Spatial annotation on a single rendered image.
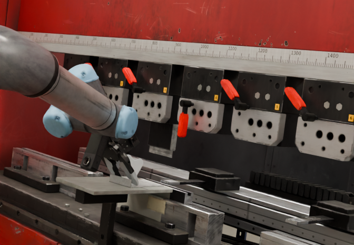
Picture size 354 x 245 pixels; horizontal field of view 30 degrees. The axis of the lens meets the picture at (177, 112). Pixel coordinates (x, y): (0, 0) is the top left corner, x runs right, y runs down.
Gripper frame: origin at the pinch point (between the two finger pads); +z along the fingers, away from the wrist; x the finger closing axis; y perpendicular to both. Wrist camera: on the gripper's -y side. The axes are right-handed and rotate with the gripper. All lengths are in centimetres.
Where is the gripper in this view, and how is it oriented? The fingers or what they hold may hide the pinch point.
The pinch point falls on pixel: (125, 181)
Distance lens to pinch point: 180.8
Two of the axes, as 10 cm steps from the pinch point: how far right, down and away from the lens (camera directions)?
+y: 5.9, -6.0, 5.4
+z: 3.3, 7.9, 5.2
